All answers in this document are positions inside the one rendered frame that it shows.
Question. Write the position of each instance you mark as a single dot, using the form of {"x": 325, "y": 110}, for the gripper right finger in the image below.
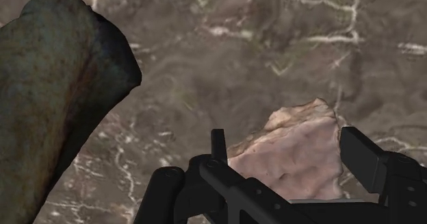
{"x": 373, "y": 163}

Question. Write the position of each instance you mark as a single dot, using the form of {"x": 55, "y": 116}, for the pale pink rock-shaped lump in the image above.
{"x": 293, "y": 156}

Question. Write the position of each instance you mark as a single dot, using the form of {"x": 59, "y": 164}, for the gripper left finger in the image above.
{"x": 213, "y": 183}

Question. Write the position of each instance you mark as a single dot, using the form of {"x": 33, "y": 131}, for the dark green mottled tall object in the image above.
{"x": 43, "y": 99}

